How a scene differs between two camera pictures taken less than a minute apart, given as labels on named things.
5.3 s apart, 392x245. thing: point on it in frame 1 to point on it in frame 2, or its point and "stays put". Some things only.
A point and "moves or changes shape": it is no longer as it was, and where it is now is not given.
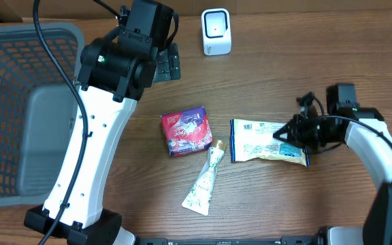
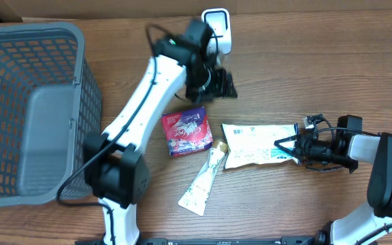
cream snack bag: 250,140 moves or changes shape
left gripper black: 169,62 to 224,88
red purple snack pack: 187,131 stays put
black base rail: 301,240 stays put
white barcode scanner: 216,31 stays put
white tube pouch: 199,198 stays put
